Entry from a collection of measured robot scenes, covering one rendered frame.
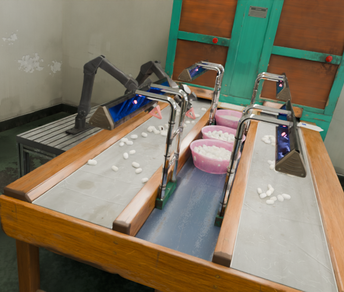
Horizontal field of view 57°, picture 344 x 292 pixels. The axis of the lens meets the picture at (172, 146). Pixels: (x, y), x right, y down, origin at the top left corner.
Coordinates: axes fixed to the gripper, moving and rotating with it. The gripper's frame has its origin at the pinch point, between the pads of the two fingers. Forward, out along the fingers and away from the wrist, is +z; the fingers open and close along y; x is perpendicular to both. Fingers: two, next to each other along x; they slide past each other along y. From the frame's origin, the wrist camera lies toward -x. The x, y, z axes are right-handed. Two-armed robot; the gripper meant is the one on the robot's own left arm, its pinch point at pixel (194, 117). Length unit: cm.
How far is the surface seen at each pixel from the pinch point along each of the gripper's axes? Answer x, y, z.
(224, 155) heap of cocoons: -16, -45, 23
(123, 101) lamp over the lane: -24, -109, -25
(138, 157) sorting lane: 7, -74, -6
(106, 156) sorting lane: 16, -82, -16
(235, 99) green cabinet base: -18, 53, 12
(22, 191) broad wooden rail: 19, -126, -24
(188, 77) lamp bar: -21.7, -24.5, -21.9
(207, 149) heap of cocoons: -10.1, -43.3, 15.3
